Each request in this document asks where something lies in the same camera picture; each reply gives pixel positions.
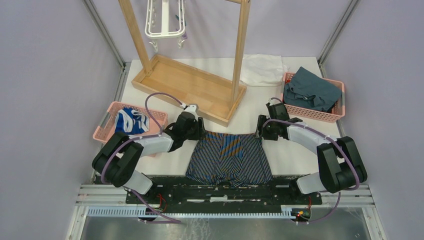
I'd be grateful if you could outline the navy striped boxer underwear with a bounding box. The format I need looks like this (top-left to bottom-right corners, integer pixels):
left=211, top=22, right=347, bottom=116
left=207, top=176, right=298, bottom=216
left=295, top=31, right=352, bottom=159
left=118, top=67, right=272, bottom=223
left=185, top=131, right=273, bottom=188

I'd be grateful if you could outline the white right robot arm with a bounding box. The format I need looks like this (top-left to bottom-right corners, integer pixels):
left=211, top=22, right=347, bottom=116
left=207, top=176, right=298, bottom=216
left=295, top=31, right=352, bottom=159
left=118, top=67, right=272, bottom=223
left=256, top=102, right=368, bottom=204

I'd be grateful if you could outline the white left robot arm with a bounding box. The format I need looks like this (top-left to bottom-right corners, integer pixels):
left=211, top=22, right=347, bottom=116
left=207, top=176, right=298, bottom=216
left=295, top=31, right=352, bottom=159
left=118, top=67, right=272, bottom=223
left=91, top=111, right=206, bottom=204

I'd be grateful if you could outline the teal grey underwear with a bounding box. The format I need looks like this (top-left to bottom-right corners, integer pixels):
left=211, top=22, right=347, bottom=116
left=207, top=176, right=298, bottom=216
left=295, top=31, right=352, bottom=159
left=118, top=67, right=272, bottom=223
left=282, top=67, right=342, bottom=112

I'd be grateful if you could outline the wooden hanger rack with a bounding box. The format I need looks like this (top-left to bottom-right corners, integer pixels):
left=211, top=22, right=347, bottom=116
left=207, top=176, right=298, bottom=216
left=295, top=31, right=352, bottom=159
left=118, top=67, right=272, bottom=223
left=119, top=0, right=251, bottom=127

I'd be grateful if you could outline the blue white underwear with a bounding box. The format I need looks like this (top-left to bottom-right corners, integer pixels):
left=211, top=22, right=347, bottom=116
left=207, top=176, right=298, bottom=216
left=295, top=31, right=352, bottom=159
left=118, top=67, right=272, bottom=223
left=114, top=107, right=150, bottom=135

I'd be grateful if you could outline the white plastic clip hanger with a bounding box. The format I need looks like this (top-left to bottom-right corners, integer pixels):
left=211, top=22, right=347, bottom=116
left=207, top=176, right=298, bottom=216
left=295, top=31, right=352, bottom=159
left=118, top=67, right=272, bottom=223
left=144, top=0, right=187, bottom=53

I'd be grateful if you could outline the white folded cloth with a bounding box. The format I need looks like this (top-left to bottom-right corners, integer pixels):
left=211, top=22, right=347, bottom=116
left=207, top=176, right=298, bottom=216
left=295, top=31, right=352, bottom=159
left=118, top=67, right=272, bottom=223
left=240, top=54, right=290, bottom=87

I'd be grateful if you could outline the pink basket right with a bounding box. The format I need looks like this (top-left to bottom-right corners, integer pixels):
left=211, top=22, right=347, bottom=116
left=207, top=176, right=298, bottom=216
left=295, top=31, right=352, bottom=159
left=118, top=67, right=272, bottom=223
left=281, top=72, right=346, bottom=123

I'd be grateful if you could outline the pink basket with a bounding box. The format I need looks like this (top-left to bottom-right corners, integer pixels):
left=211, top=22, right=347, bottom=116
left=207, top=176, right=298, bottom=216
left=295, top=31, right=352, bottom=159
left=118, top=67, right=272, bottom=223
left=93, top=101, right=173, bottom=158
left=281, top=72, right=346, bottom=123

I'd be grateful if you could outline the pink basket left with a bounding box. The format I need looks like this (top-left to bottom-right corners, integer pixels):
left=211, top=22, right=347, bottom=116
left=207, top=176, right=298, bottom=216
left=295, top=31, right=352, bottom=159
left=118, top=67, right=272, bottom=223
left=93, top=101, right=173, bottom=158

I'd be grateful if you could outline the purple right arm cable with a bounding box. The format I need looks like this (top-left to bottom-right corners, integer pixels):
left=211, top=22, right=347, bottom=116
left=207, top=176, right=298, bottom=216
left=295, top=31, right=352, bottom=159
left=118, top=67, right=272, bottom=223
left=261, top=96, right=361, bottom=224

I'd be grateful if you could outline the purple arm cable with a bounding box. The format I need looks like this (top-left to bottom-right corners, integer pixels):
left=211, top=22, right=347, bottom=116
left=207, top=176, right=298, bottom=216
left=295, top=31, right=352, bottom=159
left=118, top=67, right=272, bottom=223
left=100, top=92, right=185, bottom=225
left=261, top=96, right=361, bottom=224

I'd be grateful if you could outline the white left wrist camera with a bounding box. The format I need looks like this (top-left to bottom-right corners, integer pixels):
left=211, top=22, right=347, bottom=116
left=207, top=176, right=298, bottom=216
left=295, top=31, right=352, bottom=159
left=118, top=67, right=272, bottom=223
left=181, top=103, right=199, bottom=118

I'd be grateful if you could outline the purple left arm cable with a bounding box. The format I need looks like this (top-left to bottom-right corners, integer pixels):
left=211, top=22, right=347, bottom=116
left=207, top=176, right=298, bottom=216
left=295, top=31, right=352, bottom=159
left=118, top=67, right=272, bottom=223
left=100, top=92, right=185, bottom=225

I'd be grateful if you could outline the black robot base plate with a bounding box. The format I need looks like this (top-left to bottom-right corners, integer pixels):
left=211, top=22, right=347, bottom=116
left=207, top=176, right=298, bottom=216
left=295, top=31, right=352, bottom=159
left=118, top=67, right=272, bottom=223
left=143, top=175, right=323, bottom=214

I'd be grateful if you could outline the white slotted cable duct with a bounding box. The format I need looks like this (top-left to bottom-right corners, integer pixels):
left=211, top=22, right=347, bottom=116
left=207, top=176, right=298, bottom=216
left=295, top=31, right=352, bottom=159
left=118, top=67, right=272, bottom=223
left=87, top=206, right=296, bottom=220

